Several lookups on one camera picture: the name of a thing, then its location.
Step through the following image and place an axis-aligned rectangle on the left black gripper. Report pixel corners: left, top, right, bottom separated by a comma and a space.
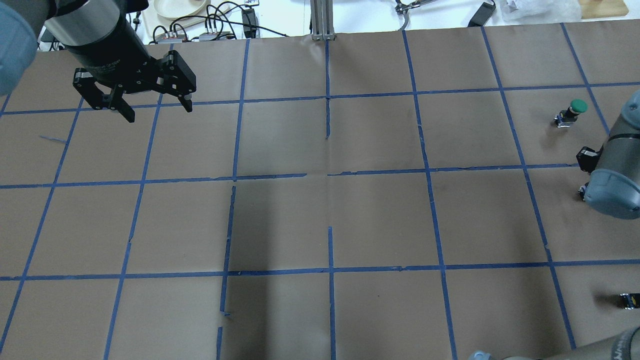
65, 27, 197, 123

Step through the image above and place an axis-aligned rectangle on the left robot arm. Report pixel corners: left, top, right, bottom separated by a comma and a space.
0, 0, 197, 123

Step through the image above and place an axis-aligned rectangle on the green push button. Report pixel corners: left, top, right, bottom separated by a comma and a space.
553, 99, 589, 128

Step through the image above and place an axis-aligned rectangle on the beige tray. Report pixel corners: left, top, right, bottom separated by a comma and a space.
141, 0, 231, 37

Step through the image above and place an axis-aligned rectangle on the beige round plate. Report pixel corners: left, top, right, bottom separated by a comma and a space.
151, 0, 209, 20

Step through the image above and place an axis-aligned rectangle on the black power adapter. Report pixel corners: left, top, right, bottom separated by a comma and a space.
467, 0, 497, 28

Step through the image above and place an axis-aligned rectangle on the clear plastic bag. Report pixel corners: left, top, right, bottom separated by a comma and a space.
495, 0, 582, 25

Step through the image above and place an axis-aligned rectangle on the wooden cutting board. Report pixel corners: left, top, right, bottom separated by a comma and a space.
578, 0, 630, 20

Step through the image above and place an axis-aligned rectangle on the aluminium frame post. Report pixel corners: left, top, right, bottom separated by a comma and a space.
310, 0, 336, 41

